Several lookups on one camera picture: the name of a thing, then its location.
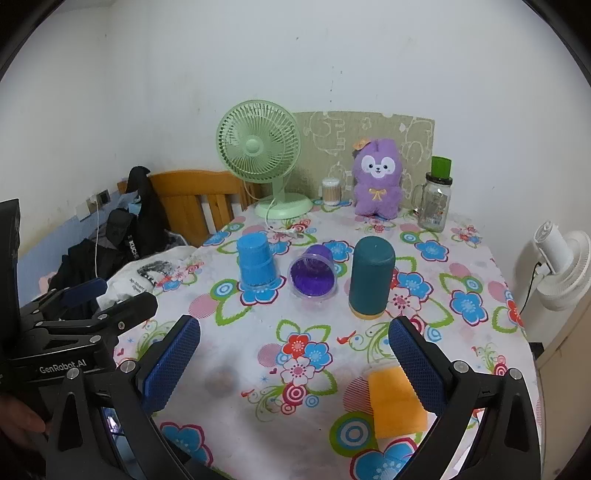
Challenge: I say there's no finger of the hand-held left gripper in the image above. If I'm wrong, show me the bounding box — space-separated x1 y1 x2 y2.
42 292 158 343
21 278 108 320

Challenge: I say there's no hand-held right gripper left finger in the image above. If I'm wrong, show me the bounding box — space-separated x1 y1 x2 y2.
44 315 218 480

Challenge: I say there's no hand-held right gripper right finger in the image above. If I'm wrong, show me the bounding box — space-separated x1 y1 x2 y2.
388 316 542 480

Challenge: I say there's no purple transparent cup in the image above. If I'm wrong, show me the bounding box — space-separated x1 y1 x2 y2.
287 244 338 300

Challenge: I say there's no teal cup with yellow rim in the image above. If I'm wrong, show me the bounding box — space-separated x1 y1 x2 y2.
348 236 396 321

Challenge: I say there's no blue plastic cup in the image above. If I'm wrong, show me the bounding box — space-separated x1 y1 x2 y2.
237 233 282 291

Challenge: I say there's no person's left hand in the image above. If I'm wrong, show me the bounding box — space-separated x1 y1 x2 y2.
0 396 48 448

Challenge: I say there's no white printed cloth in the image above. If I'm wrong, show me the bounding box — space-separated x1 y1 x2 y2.
97 247 204 315

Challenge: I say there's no orange sponge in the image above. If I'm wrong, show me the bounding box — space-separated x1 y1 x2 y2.
367 367 428 440

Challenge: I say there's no black clothes pile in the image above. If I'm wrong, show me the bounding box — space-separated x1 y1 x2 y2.
48 208 141 296

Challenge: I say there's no black jacket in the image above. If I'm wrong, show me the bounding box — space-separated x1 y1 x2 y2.
126 166 171 257

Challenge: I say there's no wooden chair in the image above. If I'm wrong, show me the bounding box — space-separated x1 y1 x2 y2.
117 170 259 247

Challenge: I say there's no beige panel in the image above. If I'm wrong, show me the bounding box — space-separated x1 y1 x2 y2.
531 314 591 467

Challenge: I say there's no glass jar with green lid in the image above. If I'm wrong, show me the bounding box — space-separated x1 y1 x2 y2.
412 156 454 232

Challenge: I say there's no purple plush toy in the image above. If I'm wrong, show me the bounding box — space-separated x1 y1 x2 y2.
352 137 403 219

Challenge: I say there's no white standing fan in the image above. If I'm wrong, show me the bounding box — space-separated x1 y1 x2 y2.
522 220 591 312

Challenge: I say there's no cotton swab container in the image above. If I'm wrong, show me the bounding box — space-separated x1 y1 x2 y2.
322 176 343 206

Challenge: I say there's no green desk fan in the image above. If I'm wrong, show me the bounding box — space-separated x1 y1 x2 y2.
216 99 314 220

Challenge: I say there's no white charging cable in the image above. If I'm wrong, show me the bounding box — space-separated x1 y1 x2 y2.
91 196 101 278

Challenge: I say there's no wall socket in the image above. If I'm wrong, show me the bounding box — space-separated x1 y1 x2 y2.
75 188 112 221

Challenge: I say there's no black fan cable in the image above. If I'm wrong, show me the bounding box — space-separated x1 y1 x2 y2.
519 261 542 320

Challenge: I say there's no white fan cable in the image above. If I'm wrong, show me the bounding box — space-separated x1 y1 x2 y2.
264 196 306 240

